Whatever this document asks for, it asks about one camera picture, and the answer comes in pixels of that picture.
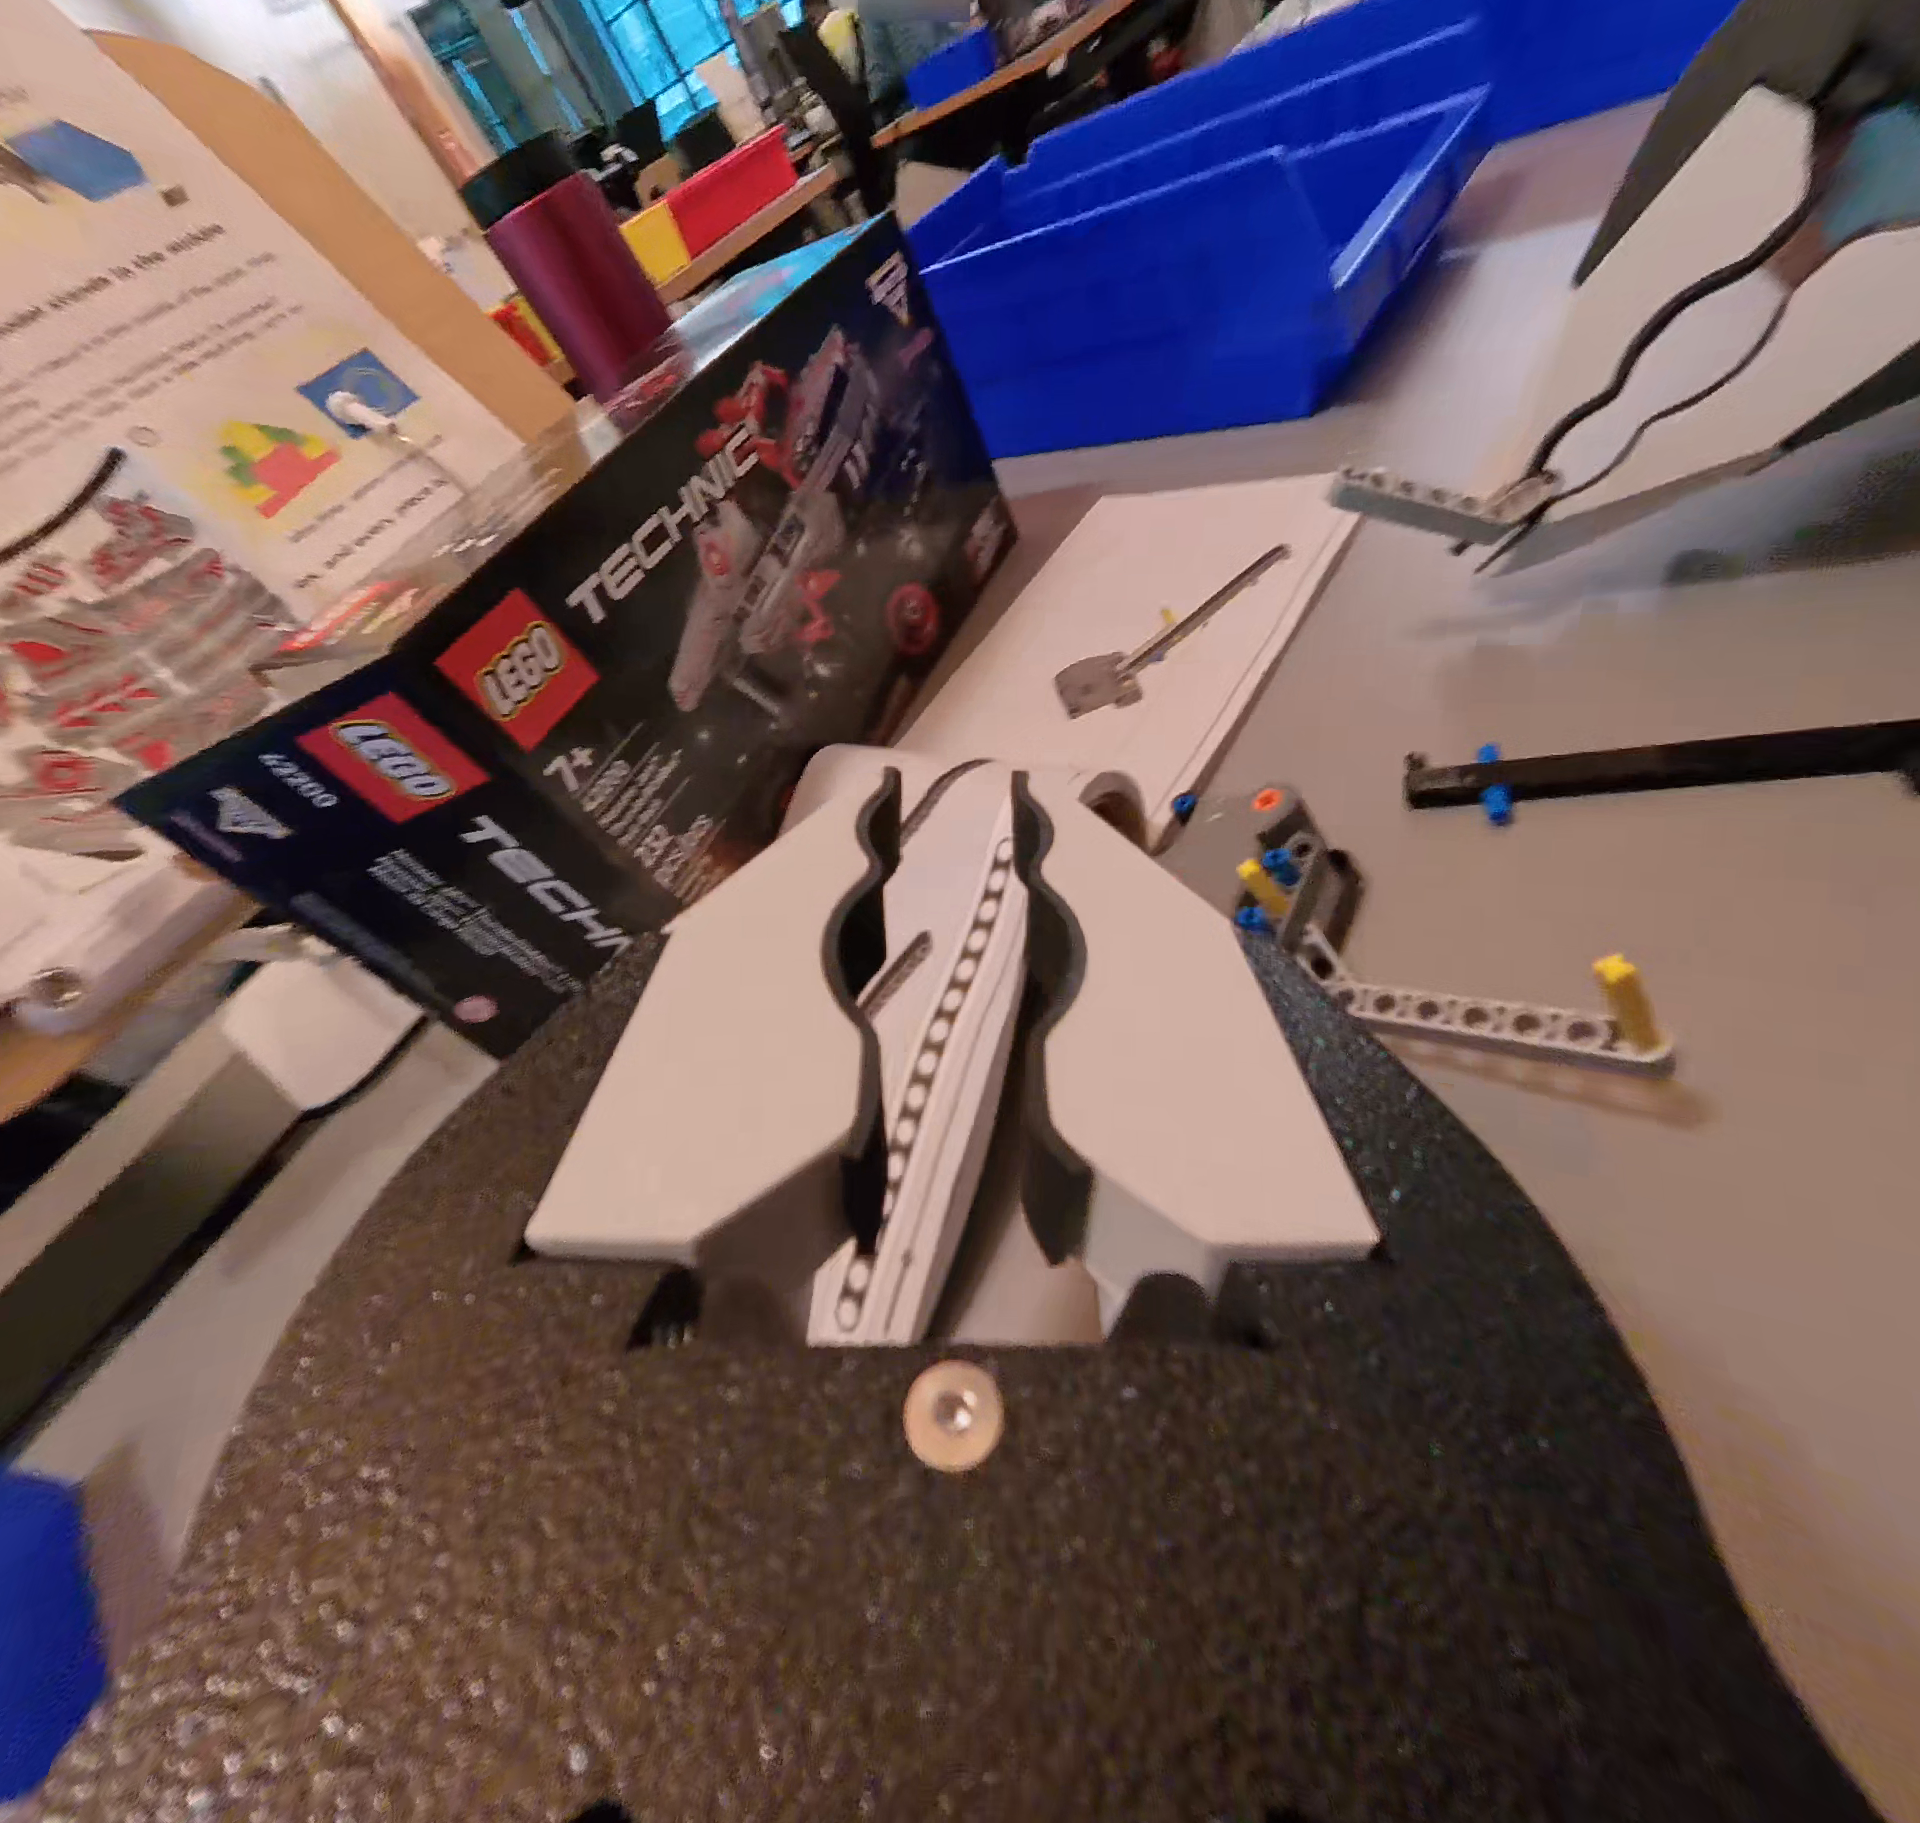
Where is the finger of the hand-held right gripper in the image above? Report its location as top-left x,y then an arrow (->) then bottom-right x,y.
1518,0 -> 1920,482
1477,241 -> 1920,575

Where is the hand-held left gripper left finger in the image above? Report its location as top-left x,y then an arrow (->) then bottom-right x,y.
519,742 -> 903,1329

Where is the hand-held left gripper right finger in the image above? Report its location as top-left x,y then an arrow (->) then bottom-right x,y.
1017,766 -> 1380,1342

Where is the grey toy brick beam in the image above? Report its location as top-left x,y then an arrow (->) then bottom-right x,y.
1328,460 -> 1555,545

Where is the white instruction booklet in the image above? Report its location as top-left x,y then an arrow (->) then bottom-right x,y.
780,489 -> 1363,1343

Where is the large blue storage bin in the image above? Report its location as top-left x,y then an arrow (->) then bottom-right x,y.
903,87 -> 1489,460
1374,0 -> 1846,145
997,0 -> 1496,200

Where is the grey toy brick assembly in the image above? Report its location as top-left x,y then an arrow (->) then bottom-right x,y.
1163,786 -> 1675,1079

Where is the black toy brick beam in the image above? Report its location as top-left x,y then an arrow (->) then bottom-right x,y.
1407,716 -> 1920,824

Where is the black toy set box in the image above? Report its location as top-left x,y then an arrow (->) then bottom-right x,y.
105,210 -> 1024,1063

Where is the wooden background table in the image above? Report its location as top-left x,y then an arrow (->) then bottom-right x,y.
867,0 -> 1269,151

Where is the clear bag with red pieces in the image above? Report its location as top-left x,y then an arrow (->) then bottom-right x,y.
0,475 -> 313,871

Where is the maroon cup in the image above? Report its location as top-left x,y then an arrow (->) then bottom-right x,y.
484,177 -> 672,408

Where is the small blue storage bin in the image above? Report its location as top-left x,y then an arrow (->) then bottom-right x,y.
903,25 -> 997,115

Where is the red storage bin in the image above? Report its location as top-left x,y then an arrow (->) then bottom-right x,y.
667,132 -> 794,264

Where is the white printed instruction poster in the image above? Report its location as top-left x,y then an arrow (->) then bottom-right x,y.
0,0 -> 519,622

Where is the brown cardboard panel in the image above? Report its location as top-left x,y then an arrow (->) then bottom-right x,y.
85,26 -> 577,433

